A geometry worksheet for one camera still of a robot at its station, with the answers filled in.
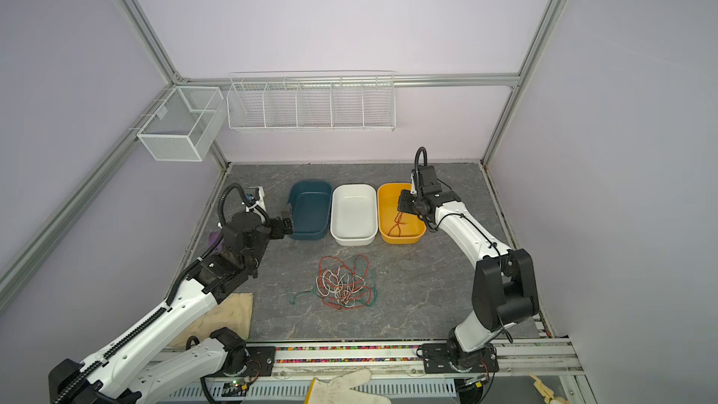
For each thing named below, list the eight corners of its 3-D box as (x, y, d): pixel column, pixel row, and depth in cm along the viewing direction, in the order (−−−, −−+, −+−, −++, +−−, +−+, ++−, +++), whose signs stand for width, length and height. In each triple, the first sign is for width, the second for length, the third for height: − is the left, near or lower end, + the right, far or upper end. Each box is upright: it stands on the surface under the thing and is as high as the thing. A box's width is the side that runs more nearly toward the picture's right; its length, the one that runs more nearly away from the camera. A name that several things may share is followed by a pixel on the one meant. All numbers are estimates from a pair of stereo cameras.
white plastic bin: (328, 247, 98) (326, 238, 93) (334, 193, 113) (332, 183, 108) (378, 247, 97) (378, 238, 93) (376, 193, 113) (377, 183, 108)
